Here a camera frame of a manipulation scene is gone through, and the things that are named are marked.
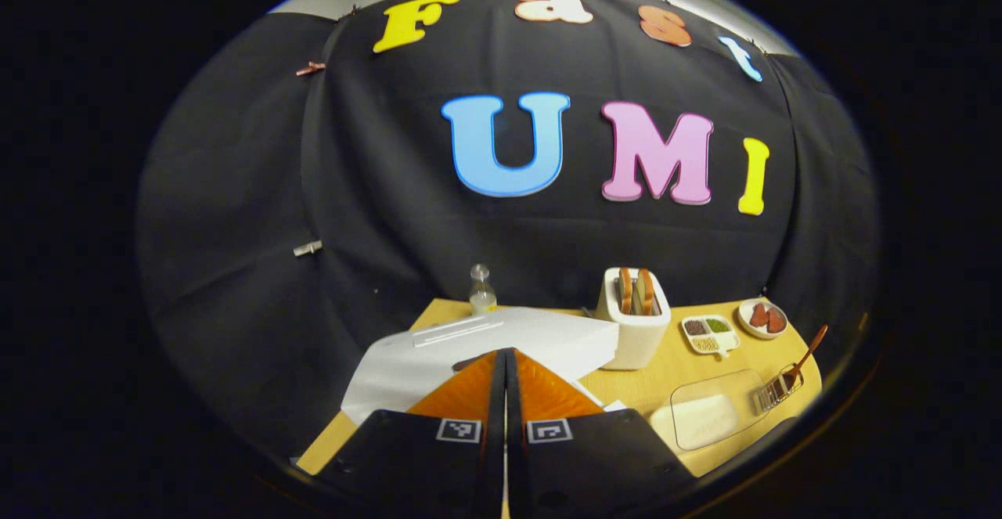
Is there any small glass bottle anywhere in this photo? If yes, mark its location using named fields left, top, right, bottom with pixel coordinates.
left=469, top=264, right=498, bottom=316

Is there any small white plate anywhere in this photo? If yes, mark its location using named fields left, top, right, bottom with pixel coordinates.
left=737, top=298, right=788, bottom=341

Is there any divided white grain dish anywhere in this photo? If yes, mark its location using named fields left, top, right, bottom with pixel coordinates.
left=681, top=314, right=741, bottom=358

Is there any white rice cooker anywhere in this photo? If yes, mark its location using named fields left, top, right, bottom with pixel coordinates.
left=342, top=306, right=627, bottom=426

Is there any clear box of rice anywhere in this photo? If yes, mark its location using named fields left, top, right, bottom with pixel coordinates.
left=650, top=369, right=772, bottom=452

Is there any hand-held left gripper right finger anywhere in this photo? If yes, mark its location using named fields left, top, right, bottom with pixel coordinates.
left=505, top=348, right=697, bottom=519

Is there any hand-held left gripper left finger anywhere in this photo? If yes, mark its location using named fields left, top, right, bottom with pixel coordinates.
left=317, top=348, right=506, bottom=519

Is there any brown wooden spoon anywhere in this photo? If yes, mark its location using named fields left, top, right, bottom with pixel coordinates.
left=783, top=325, right=828, bottom=391

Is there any white toaster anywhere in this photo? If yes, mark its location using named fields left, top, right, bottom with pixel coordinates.
left=595, top=267, right=672, bottom=371

